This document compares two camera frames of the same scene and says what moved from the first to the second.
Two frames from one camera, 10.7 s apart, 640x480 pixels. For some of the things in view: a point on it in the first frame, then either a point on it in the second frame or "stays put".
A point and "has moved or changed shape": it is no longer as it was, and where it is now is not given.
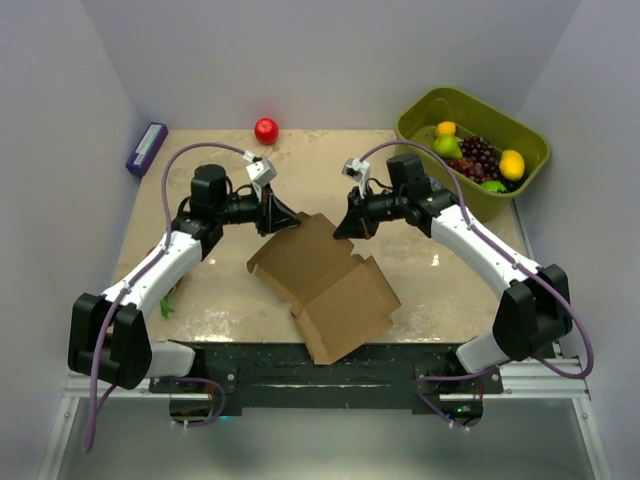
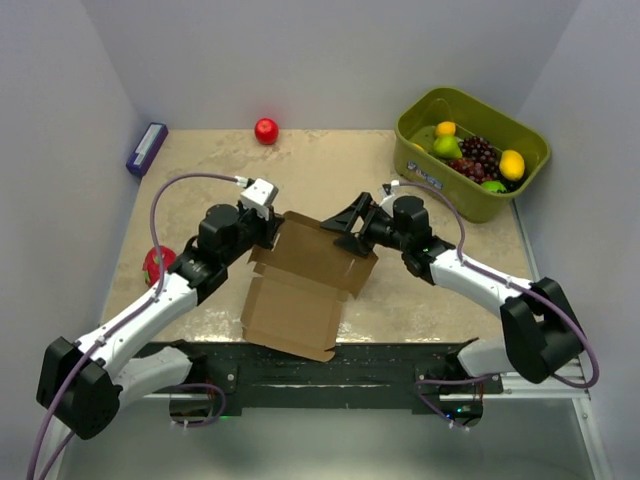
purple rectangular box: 147,147 stays put
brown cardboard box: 340,299 has moved or changed shape
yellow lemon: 512,165 stays put
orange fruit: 445,128 stays put
